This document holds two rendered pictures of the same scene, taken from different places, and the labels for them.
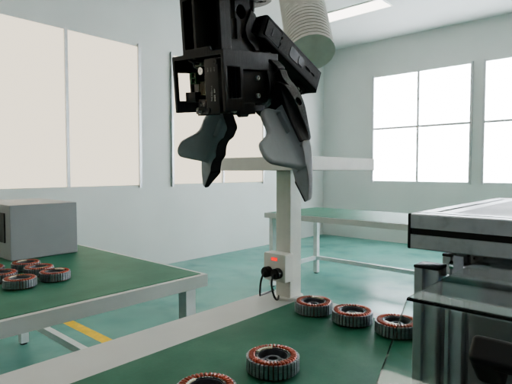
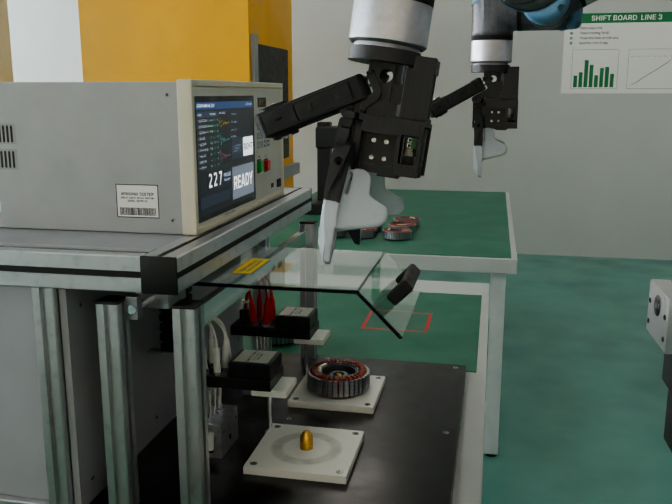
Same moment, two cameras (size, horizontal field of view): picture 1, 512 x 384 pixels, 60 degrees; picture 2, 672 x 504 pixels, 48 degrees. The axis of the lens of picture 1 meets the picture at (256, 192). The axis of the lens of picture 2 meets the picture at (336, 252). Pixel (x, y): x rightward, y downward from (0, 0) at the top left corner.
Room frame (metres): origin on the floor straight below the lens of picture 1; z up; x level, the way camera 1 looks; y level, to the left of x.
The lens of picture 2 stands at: (0.84, 0.64, 1.30)
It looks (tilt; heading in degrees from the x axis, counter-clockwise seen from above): 12 degrees down; 240
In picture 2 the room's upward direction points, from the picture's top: straight up
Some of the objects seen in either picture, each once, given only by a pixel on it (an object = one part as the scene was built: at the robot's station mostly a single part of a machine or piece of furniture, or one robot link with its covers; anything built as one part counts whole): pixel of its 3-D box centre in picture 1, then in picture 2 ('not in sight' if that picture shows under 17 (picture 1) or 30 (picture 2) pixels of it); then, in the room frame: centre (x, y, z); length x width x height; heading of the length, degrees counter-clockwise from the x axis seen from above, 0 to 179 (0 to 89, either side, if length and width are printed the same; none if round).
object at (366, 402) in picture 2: not in sight; (338, 390); (0.19, -0.47, 0.78); 0.15 x 0.15 x 0.01; 48
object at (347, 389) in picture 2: not in sight; (338, 377); (0.19, -0.47, 0.80); 0.11 x 0.11 x 0.04
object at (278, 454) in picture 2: not in sight; (306, 451); (0.35, -0.29, 0.78); 0.15 x 0.15 x 0.01; 48
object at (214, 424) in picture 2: not in sight; (214, 429); (0.46, -0.39, 0.80); 0.07 x 0.05 x 0.06; 48
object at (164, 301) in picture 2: not in sight; (161, 287); (0.55, -0.33, 1.05); 0.06 x 0.04 x 0.04; 48
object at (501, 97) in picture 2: not in sight; (493, 98); (-0.14, -0.46, 1.29); 0.09 x 0.08 x 0.12; 140
